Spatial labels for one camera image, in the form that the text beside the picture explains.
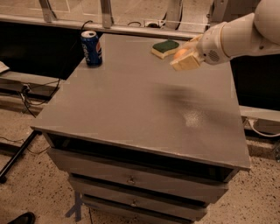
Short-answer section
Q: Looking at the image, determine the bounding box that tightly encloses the white cable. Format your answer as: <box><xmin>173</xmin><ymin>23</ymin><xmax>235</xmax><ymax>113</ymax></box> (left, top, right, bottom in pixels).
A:
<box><xmin>247</xmin><ymin>117</ymin><xmax>280</xmax><ymax>138</ymax></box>

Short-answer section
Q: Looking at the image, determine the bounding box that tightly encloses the black cable bundle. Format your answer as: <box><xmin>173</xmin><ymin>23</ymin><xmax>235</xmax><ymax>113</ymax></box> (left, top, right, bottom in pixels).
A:
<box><xmin>17</xmin><ymin>78</ymin><xmax>61</xmax><ymax>119</ymax></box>

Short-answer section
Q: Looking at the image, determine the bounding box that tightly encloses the black shoe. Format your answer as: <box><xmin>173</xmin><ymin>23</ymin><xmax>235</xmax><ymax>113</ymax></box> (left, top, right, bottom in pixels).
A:
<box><xmin>7</xmin><ymin>212</ymin><xmax>36</xmax><ymax>224</ymax></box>

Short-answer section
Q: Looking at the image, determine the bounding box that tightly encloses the grey drawer cabinet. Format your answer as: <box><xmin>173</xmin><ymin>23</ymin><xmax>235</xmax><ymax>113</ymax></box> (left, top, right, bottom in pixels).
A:
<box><xmin>30</xmin><ymin>33</ymin><xmax>252</xmax><ymax>224</ymax></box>

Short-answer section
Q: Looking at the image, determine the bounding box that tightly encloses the top grey drawer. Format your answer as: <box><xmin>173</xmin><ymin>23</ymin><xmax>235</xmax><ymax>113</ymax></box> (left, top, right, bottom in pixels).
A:
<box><xmin>47</xmin><ymin>148</ymin><xmax>228</xmax><ymax>203</ymax></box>

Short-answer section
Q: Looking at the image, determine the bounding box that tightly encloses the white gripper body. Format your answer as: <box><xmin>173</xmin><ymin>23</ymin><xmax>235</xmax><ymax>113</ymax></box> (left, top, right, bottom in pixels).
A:
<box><xmin>196</xmin><ymin>22</ymin><xmax>230</xmax><ymax>65</ymax></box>

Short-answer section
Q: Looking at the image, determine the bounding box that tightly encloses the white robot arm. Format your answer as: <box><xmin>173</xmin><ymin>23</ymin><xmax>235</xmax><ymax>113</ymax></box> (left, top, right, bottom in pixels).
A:
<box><xmin>171</xmin><ymin>0</ymin><xmax>280</xmax><ymax>71</ymax></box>

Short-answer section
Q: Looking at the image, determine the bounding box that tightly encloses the blue Pepsi can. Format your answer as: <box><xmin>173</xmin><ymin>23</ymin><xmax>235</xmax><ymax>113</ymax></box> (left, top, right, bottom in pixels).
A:
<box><xmin>80</xmin><ymin>31</ymin><xmax>102</xmax><ymax>67</ymax></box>

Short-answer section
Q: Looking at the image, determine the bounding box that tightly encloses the orange fruit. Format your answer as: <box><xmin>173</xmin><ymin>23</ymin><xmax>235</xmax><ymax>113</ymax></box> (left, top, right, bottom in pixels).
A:
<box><xmin>173</xmin><ymin>48</ymin><xmax>188</xmax><ymax>59</ymax></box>

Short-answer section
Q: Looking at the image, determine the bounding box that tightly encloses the grey drawer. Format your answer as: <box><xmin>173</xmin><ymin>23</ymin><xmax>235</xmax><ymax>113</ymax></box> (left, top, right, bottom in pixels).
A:
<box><xmin>68</xmin><ymin>175</ymin><xmax>207</xmax><ymax>221</ymax></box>
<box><xmin>47</xmin><ymin>148</ymin><xmax>228</xmax><ymax>203</ymax></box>
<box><xmin>82</xmin><ymin>194</ymin><xmax>193</xmax><ymax>224</ymax></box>

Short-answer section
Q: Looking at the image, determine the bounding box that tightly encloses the bottom grey drawer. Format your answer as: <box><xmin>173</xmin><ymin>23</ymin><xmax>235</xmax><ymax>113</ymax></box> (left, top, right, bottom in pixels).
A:
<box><xmin>82</xmin><ymin>194</ymin><xmax>193</xmax><ymax>224</ymax></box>

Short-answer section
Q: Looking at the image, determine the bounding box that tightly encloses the metal window rail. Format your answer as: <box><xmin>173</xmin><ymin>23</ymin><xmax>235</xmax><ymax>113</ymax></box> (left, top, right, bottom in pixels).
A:
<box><xmin>0</xmin><ymin>14</ymin><xmax>200</xmax><ymax>40</ymax></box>

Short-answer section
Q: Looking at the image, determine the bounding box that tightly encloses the middle grey drawer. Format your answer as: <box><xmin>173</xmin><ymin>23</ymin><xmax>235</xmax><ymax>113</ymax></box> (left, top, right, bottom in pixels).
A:
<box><xmin>68</xmin><ymin>175</ymin><xmax>207</xmax><ymax>221</ymax></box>

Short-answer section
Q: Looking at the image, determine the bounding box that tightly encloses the green and yellow sponge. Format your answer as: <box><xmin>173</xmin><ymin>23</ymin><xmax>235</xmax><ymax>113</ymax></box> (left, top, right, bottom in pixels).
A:
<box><xmin>151</xmin><ymin>39</ymin><xmax>179</xmax><ymax>60</ymax></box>

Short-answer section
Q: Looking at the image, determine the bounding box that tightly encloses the black metal leg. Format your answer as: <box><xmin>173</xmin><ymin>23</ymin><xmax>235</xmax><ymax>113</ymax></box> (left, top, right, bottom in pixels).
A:
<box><xmin>0</xmin><ymin>130</ymin><xmax>41</xmax><ymax>184</ymax></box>

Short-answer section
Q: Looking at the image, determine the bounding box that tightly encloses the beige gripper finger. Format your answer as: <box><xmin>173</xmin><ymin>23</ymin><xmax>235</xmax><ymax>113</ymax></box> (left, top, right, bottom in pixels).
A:
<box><xmin>170</xmin><ymin>49</ymin><xmax>202</xmax><ymax>71</ymax></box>
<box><xmin>183</xmin><ymin>34</ymin><xmax>202</xmax><ymax>49</ymax></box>

